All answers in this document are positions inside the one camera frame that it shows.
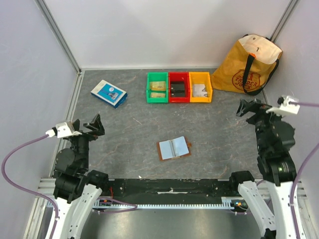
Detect gold card upper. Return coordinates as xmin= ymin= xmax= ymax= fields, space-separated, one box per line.
xmin=150 ymin=81 xmax=166 ymax=91

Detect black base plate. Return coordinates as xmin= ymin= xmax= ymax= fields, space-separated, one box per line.
xmin=102 ymin=179 xmax=240 ymax=204

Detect silver card in yellow bin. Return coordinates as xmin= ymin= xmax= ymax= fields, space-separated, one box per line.
xmin=192 ymin=83 xmax=208 ymax=97

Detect gold card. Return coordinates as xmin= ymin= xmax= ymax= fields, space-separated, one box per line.
xmin=150 ymin=92 xmax=165 ymax=98
xmin=150 ymin=81 xmax=166 ymax=91

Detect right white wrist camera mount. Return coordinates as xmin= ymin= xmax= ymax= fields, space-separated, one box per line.
xmin=266 ymin=96 xmax=300 ymax=117

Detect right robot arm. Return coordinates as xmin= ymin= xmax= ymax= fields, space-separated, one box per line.
xmin=228 ymin=96 xmax=306 ymax=239

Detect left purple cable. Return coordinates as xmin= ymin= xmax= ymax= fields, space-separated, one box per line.
xmin=1 ymin=134 xmax=138 ymax=239

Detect slotted cable duct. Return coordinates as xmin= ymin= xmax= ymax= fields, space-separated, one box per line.
xmin=46 ymin=196 xmax=247 ymax=209

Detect aluminium frame rail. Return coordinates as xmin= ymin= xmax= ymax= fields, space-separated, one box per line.
xmin=37 ymin=178 xmax=307 ymax=200

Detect green plastic bin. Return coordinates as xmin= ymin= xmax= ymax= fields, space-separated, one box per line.
xmin=146 ymin=72 xmax=168 ymax=104

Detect red plastic bin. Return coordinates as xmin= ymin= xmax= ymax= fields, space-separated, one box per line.
xmin=168 ymin=72 xmax=190 ymax=103

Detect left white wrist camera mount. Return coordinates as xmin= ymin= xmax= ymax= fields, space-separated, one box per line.
xmin=45 ymin=121 xmax=82 ymax=138

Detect blue and white box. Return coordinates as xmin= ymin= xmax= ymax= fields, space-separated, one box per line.
xmin=90 ymin=80 xmax=128 ymax=108

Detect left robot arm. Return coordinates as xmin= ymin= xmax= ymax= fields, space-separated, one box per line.
xmin=46 ymin=114 xmax=110 ymax=239

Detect black cards in red bin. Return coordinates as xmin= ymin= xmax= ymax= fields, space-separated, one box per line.
xmin=170 ymin=81 xmax=185 ymax=97

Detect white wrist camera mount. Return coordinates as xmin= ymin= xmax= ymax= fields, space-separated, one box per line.
xmin=45 ymin=121 xmax=82 ymax=138
xmin=266 ymin=96 xmax=300 ymax=117

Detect brown leather card holder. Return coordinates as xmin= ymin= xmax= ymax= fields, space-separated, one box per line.
xmin=157 ymin=136 xmax=192 ymax=161

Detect yellow Trader Joe's tote bag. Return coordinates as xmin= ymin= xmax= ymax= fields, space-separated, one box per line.
xmin=211 ymin=34 xmax=283 ymax=96

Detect gold card lower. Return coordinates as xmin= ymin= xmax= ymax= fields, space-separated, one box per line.
xmin=150 ymin=92 xmax=165 ymax=98

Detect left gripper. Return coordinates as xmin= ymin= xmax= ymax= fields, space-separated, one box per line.
xmin=71 ymin=114 xmax=104 ymax=170

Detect yellow plastic bin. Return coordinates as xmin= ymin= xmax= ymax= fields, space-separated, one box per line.
xmin=189 ymin=72 xmax=213 ymax=103

